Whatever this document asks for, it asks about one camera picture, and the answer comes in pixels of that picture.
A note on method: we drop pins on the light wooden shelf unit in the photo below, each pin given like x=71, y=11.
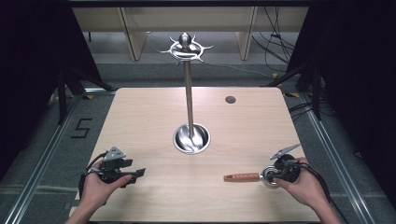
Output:
x=193, y=21

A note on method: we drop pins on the yellow black hazard tape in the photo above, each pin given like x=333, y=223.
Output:
x=275, y=75
x=291, y=95
x=89, y=96

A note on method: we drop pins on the black curtain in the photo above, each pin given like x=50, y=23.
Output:
x=358, y=77
x=31, y=77

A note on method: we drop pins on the metal utensil stand with hooks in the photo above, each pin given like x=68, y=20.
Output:
x=189, y=93

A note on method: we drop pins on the aluminium floor rail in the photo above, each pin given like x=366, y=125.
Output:
x=336, y=155
x=40, y=161

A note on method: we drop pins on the person's right hand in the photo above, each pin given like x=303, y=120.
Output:
x=300, y=189

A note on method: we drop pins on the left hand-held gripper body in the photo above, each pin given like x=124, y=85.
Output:
x=113, y=163

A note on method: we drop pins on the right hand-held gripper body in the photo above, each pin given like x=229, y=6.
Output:
x=288, y=169

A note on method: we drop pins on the black metal stand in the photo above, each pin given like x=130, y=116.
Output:
x=316, y=93
x=62, y=93

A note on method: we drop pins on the person's left hand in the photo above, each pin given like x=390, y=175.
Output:
x=98, y=188

